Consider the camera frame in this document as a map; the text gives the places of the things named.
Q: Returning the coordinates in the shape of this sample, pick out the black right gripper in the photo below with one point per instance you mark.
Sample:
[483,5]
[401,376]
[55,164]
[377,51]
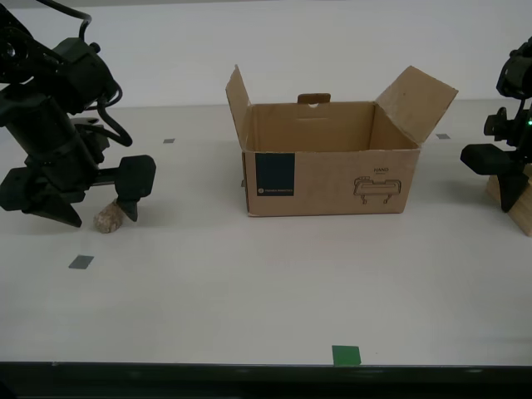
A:
[527,133]

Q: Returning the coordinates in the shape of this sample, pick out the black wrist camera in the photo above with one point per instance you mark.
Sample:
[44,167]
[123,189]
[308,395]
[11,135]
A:
[498,124]
[95,143]

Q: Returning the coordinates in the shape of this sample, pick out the black oval table grommet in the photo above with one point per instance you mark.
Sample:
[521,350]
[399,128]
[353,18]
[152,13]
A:
[87,121]

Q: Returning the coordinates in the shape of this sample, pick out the green tape square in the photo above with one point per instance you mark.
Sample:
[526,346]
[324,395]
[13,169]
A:
[346,355]

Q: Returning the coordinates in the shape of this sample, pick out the brown cardboard box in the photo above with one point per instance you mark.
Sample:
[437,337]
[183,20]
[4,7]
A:
[332,183]

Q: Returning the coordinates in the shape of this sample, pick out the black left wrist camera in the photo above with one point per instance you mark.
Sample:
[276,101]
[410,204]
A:
[95,143]

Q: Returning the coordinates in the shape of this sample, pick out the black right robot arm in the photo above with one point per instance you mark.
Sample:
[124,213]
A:
[517,70]

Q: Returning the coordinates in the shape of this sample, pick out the speckled beige rock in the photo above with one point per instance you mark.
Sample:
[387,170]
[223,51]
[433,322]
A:
[106,222]

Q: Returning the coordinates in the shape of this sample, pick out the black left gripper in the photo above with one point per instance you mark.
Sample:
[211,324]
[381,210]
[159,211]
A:
[54,145]

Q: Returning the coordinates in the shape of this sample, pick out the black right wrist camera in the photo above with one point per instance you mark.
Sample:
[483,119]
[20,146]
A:
[498,124]

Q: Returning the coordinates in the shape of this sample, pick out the light wooden block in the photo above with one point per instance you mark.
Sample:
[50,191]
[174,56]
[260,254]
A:
[524,216]

